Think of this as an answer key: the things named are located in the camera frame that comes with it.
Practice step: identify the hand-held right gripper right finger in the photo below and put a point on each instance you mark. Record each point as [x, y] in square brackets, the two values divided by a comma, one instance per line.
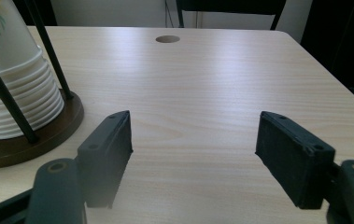
[293, 158]

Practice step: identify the dark furniture piece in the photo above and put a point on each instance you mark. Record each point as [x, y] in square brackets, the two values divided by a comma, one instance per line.
[45, 12]

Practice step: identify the stack of white paper cups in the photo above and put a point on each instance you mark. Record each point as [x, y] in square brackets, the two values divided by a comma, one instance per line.
[12, 56]

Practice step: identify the black chair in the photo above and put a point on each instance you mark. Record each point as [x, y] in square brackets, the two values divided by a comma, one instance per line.
[227, 5]

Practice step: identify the dark curtain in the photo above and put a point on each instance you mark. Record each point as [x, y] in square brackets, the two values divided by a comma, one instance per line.
[342, 40]

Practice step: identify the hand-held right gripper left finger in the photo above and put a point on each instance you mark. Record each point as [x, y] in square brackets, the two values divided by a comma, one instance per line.
[104, 155]

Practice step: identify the brown cup holder with black rods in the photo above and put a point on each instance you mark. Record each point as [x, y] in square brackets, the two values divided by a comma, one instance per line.
[65, 124]

